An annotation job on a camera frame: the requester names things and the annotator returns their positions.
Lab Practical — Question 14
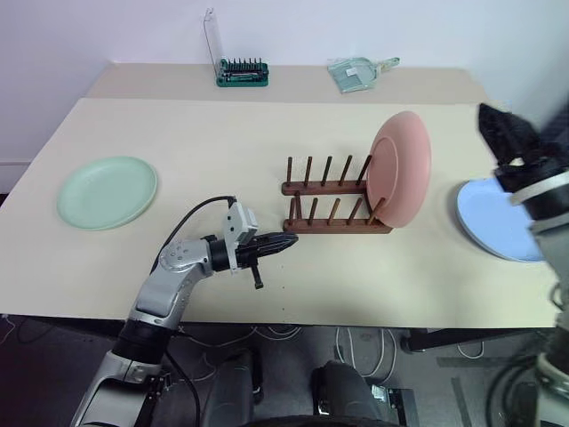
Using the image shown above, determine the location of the pink plate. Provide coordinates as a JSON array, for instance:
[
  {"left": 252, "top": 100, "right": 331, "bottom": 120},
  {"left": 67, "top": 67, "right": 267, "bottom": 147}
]
[{"left": 365, "top": 110, "right": 433, "bottom": 230}]

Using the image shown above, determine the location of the white floor cable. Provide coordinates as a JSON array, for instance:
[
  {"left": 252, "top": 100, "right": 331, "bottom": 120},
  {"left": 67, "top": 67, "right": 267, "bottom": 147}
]
[
  {"left": 247, "top": 324, "right": 304, "bottom": 340},
  {"left": 457, "top": 340, "right": 486, "bottom": 359},
  {"left": 333, "top": 326, "right": 397, "bottom": 380}
]

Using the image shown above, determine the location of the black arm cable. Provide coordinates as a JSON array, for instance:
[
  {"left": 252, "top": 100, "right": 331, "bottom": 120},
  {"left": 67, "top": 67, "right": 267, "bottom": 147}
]
[
  {"left": 155, "top": 195, "right": 236, "bottom": 268},
  {"left": 486, "top": 355, "right": 546, "bottom": 427}
]

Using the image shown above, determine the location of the wooden dish rack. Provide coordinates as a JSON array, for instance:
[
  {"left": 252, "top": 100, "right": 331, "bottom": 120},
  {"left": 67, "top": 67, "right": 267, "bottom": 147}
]
[{"left": 280, "top": 154, "right": 395, "bottom": 236}]

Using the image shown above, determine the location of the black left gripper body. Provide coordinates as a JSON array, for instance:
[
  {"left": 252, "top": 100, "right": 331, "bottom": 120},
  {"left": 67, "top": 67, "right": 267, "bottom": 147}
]
[{"left": 235, "top": 238, "right": 268, "bottom": 291}]

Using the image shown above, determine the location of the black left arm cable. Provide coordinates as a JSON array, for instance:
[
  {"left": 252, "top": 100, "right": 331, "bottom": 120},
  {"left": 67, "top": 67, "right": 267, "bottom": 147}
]
[{"left": 155, "top": 195, "right": 236, "bottom": 268}]

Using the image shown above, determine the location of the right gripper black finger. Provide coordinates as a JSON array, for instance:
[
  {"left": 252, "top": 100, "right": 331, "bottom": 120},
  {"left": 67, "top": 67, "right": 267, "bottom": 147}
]
[
  {"left": 506, "top": 111, "right": 546, "bottom": 164},
  {"left": 477, "top": 102, "right": 519, "bottom": 166}
]

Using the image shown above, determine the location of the dark rounded grey shape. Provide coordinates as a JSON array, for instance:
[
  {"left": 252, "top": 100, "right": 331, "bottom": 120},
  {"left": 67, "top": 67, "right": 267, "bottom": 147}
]
[{"left": 207, "top": 349, "right": 264, "bottom": 427}]

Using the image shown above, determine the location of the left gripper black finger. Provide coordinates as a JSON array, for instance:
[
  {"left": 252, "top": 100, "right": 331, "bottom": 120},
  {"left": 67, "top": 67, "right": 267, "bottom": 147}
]
[
  {"left": 260, "top": 242, "right": 298, "bottom": 259},
  {"left": 256, "top": 230, "right": 300, "bottom": 246}
]

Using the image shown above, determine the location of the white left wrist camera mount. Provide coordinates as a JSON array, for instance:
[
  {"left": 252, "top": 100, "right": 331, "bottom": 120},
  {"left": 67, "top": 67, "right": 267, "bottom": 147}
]
[{"left": 221, "top": 200, "right": 260, "bottom": 270}]

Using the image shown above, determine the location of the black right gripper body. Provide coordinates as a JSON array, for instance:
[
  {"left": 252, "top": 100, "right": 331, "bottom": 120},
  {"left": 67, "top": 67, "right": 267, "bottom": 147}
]
[{"left": 493, "top": 155, "right": 562, "bottom": 193}]

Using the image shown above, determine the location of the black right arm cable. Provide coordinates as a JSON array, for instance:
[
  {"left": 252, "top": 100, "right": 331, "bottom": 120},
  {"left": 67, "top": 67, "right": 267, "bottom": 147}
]
[{"left": 486, "top": 355, "right": 546, "bottom": 427}]

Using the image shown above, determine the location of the blue plate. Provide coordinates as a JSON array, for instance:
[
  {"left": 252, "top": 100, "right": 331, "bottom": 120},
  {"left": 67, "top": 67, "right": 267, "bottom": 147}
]
[{"left": 453, "top": 176, "right": 546, "bottom": 262}]

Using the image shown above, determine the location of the dark rounded black shape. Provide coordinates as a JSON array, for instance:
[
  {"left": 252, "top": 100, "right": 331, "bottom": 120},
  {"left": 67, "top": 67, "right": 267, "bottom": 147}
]
[{"left": 309, "top": 360, "right": 380, "bottom": 422}]

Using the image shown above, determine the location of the green dustpan in plastic bag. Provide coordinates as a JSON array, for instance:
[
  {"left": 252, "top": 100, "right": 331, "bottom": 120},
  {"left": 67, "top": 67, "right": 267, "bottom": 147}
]
[{"left": 326, "top": 56, "right": 401, "bottom": 94}]

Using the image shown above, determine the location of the green screwdriver bit set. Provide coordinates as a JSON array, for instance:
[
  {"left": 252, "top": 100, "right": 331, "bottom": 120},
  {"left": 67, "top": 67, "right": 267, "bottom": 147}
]
[{"left": 216, "top": 57, "right": 270, "bottom": 89}]

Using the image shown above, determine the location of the clear plastic lid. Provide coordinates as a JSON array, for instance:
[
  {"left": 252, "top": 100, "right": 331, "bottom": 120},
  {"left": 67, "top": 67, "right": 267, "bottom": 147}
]
[{"left": 202, "top": 7, "right": 226, "bottom": 68}]

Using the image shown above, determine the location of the green plate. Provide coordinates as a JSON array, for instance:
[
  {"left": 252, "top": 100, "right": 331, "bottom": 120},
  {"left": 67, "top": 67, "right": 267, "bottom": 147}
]
[{"left": 56, "top": 155, "right": 159, "bottom": 231}]

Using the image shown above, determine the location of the black table frame bar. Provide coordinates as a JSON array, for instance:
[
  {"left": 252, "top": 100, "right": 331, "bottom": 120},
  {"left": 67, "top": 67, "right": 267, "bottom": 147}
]
[{"left": 401, "top": 327, "right": 557, "bottom": 355}]

